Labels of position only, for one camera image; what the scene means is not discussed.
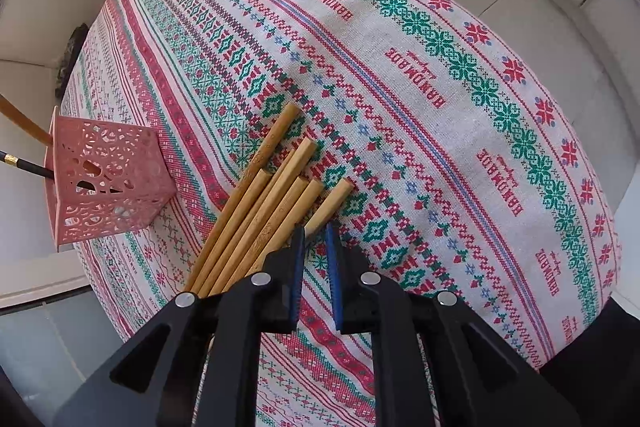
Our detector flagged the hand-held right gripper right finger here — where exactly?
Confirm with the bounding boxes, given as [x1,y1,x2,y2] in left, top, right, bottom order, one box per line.
[324,222,583,427]

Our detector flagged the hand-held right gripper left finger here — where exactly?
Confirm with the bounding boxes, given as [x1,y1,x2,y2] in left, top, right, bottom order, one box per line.
[52,227,307,427]

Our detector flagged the light bamboo chopstick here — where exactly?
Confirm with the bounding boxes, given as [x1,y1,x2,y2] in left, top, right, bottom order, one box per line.
[304,177,355,238]

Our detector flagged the pile of bamboo chopsticks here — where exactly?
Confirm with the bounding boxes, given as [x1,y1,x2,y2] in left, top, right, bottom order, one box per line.
[182,103,326,298]

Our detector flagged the pink perforated utensil holder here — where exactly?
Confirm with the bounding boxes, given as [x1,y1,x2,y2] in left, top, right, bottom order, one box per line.
[44,106,178,253]

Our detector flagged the patterned woven tablecloth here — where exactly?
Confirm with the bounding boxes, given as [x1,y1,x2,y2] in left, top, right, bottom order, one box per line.
[60,0,623,427]

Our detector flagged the black chopstick with gold band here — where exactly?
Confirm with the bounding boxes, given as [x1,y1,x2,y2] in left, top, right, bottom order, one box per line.
[0,150,56,181]

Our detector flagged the dark bundle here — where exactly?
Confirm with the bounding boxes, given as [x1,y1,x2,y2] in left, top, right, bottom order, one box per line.
[54,23,90,98]

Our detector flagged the dark amber bamboo chopstick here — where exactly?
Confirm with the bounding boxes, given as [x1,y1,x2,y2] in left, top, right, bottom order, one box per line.
[0,96,53,145]

